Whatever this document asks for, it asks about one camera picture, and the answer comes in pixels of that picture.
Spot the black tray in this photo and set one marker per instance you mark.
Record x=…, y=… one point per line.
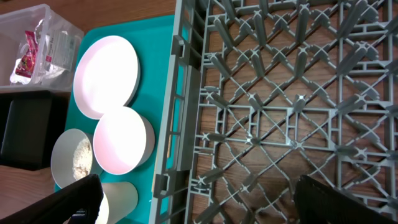
x=31, y=122

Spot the wooden chopstick left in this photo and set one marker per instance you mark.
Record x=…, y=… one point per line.
x=168, y=156

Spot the rice food waste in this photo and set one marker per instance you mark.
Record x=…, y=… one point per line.
x=82, y=159

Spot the white paper cup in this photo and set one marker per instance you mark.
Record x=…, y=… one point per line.
x=119, y=200

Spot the teal plastic tray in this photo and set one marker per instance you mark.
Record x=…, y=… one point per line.
x=152, y=40

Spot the large pink plate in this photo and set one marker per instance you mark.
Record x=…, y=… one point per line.
x=107, y=76

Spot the red snack wrapper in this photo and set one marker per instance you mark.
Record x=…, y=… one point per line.
x=26, y=65

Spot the pink bowl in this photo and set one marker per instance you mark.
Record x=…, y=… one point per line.
x=123, y=140

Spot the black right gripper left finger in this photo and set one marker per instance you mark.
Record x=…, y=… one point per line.
x=78, y=202

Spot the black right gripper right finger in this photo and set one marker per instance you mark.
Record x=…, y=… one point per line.
x=317, y=203

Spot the grey dishwasher rack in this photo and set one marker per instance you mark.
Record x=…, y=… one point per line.
x=262, y=92

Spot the clear plastic waste bin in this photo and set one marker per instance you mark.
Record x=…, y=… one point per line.
x=39, y=50

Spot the grey bowl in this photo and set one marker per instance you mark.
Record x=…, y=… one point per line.
x=62, y=157

